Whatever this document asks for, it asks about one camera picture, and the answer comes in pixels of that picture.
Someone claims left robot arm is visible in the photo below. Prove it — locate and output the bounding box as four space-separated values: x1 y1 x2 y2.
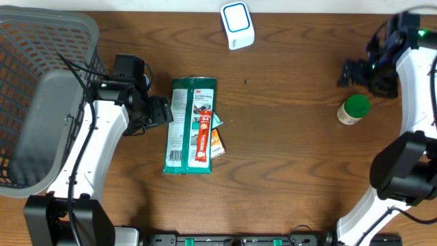
24 80 173 245

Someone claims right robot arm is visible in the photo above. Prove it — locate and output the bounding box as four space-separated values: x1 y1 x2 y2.
326 27 436 245

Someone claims grey plastic shopping basket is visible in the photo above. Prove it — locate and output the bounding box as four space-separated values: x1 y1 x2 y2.
1 5 105 198

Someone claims teal wet wipes packet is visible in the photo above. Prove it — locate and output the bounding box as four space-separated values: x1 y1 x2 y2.
212 113 223 128

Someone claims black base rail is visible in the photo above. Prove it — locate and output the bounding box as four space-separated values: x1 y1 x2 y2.
144 234 332 246

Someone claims green lid white jar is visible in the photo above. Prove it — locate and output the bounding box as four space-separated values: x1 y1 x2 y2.
337 94 371 125

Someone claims green white 3M package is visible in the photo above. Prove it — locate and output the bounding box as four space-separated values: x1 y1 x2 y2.
163 77 217 175

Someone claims red Nescafe coffee sachet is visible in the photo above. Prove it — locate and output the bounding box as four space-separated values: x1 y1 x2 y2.
195 110 212 163

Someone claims small orange snack box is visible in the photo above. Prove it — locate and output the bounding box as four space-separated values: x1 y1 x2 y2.
211 129 225 159

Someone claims white barcode scanner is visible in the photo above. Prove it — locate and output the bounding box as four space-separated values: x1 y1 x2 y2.
221 1 255 51

